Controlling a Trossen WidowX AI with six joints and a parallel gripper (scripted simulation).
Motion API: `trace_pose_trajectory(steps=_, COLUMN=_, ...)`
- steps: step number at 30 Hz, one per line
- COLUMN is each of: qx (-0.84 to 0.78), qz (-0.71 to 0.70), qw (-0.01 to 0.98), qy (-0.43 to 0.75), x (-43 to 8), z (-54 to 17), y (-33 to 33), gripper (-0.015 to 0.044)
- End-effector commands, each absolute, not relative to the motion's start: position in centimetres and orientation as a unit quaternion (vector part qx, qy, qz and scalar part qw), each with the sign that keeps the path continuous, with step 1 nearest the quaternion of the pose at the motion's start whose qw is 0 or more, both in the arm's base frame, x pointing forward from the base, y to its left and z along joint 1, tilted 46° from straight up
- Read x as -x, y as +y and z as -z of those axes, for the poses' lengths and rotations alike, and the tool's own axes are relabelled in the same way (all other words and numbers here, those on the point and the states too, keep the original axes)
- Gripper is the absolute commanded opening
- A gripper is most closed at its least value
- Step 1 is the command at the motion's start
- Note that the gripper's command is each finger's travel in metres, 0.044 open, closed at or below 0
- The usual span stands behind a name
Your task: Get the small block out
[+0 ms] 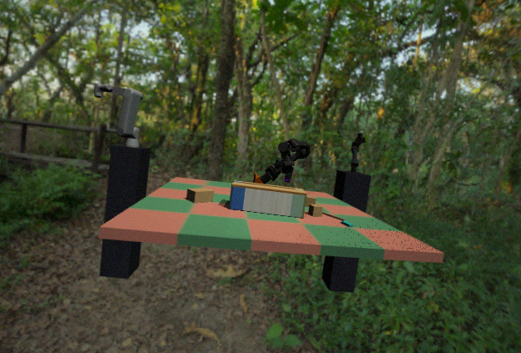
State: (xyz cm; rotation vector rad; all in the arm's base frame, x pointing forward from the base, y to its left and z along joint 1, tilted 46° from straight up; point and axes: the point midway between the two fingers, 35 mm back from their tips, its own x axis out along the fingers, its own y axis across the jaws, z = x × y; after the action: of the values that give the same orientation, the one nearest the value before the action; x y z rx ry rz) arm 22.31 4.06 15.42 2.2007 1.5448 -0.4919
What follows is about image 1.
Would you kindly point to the tan cube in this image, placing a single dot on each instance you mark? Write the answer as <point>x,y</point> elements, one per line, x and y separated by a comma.
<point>200,195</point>

